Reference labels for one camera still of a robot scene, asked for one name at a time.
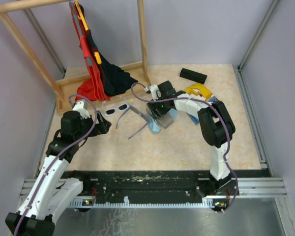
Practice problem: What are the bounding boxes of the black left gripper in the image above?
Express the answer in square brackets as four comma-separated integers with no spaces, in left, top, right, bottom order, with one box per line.
[74,110,111,142]

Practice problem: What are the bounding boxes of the grey glasses case green lining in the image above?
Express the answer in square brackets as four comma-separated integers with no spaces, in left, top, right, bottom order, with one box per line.
[157,114,174,129]

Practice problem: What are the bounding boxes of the grey blue sunglasses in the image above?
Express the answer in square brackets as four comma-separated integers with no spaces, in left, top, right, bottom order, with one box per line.
[115,106,150,140]

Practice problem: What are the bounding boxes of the light blue lens cloth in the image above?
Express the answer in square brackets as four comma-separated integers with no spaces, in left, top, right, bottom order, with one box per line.
[168,109,179,121]
[147,114,162,134]

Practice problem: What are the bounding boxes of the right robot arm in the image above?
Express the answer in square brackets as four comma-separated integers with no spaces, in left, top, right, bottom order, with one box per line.
[145,81,236,195]

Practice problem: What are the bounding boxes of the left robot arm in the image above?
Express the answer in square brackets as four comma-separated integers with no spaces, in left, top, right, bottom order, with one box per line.
[5,110,112,236]

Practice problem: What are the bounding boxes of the white sunglasses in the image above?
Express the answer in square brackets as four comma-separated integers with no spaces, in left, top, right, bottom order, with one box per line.
[102,95,129,117]

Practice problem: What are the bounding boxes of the light blue flat lens cloth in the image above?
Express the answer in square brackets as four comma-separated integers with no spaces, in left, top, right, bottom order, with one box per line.
[168,109,179,121]

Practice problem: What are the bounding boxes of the black glasses case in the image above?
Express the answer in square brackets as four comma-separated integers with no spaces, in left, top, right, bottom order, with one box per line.
[179,68,207,84]

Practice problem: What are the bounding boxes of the blue yellow folded cloth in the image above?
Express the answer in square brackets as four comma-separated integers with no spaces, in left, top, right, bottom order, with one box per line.
[184,83,219,125]

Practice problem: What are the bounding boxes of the red hanging garment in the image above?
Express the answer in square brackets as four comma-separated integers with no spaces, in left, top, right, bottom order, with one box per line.
[69,2,111,102]

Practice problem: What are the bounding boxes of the black hanging garment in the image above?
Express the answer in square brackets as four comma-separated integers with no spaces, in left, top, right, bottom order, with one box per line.
[88,34,139,97]

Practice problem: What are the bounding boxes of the yellow clothes hanger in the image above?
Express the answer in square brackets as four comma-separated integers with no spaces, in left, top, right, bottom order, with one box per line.
[75,0,102,64]

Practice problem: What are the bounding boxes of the grey red clothes hanger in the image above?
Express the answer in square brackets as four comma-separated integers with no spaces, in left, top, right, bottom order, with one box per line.
[69,0,93,67]

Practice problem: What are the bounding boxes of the wooden clothes rack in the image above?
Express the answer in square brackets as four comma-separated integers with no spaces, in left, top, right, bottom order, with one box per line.
[0,0,146,115]

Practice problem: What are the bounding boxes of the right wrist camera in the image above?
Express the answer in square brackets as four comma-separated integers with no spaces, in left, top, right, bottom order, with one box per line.
[149,85,162,101]

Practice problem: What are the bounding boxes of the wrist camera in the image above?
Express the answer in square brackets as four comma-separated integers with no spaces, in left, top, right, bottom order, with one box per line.
[149,85,162,101]
[72,99,90,118]

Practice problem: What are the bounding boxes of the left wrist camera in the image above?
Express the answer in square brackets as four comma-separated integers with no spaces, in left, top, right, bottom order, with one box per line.
[72,99,90,118]

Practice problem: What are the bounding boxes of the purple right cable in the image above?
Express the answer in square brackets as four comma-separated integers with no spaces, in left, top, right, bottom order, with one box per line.
[131,83,239,214]

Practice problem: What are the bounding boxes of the purple cable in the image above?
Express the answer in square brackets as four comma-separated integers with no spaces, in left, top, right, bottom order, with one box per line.
[131,83,239,214]
[13,94,98,236]

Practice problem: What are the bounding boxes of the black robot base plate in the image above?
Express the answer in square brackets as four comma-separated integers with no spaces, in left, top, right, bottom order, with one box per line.
[61,168,239,205]

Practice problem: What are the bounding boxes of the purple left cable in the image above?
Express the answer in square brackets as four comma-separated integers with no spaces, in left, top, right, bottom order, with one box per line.
[13,94,98,236]

